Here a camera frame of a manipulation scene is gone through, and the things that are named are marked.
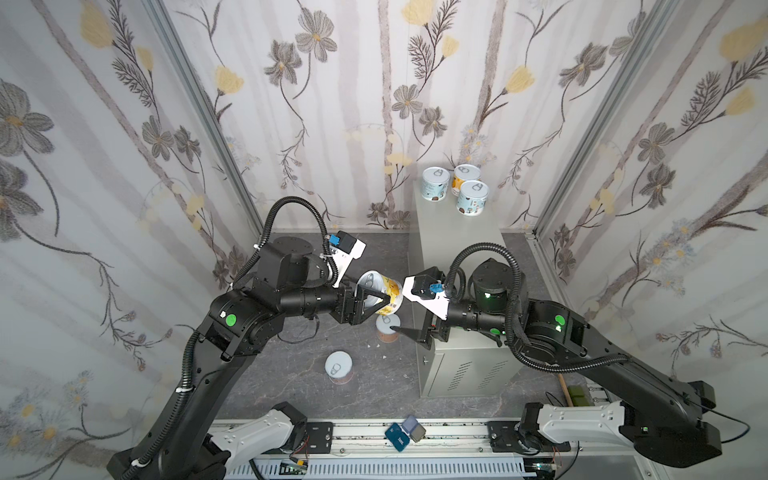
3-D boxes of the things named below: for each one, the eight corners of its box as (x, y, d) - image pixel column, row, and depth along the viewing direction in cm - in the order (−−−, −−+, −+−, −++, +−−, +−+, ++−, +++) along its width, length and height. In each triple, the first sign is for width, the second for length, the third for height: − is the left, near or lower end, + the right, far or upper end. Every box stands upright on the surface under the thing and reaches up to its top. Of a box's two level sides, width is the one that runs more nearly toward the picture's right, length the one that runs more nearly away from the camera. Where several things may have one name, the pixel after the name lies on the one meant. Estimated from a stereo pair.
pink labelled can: (326, 384, 85) (322, 377, 80) (329, 358, 89) (326, 350, 84) (352, 384, 85) (350, 377, 80) (354, 358, 90) (352, 350, 85)
